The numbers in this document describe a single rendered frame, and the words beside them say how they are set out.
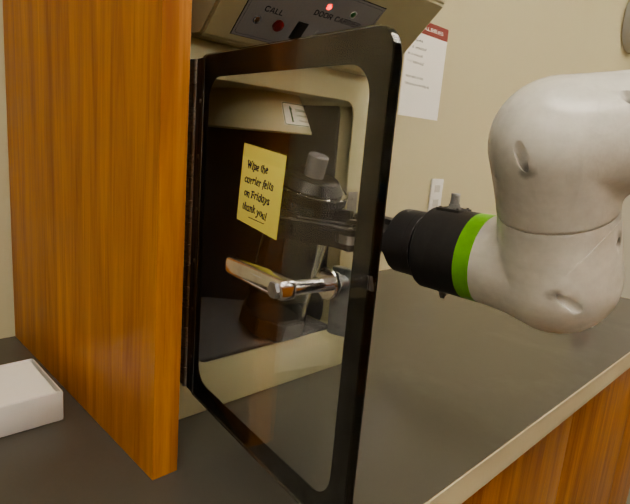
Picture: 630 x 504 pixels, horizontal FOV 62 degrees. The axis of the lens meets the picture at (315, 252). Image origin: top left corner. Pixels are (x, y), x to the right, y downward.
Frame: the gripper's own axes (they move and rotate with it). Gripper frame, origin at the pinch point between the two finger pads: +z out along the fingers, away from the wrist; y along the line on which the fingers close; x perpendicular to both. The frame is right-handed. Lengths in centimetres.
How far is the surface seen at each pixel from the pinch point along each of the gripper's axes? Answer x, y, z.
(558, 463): 45, -47, -24
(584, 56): -59, -212, 45
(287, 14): -24.3, 9.3, -4.1
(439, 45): -43, -94, 45
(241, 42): -21.0, 12.6, -0.2
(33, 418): 24.7, 32.6, 10.8
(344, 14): -25.8, 1.6, -5.6
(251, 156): -8.6, 19.5, -12.1
